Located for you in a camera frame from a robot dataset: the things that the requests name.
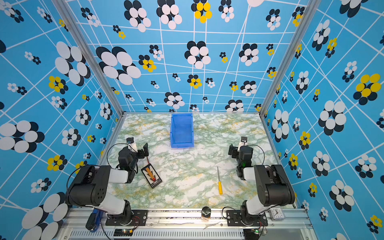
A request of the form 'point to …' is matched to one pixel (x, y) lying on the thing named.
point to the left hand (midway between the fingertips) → (141, 143)
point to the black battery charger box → (151, 176)
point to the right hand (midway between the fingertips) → (242, 145)
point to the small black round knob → (206, 212)
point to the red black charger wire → (148, 159)
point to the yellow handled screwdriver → (220, 185)
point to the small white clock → (276, 213)
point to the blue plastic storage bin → (181, 130)
